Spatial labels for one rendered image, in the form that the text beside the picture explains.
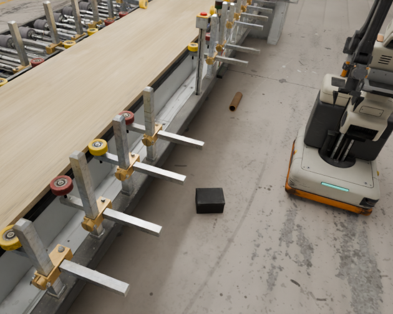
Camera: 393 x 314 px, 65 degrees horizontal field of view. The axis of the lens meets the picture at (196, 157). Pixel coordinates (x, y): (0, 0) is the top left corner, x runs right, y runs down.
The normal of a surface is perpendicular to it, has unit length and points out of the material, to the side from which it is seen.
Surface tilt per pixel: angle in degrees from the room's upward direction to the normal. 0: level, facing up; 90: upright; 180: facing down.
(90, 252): 0
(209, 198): 0
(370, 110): 98
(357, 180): 0
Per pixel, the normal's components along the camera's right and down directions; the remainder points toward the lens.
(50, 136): 0.06, -0.74
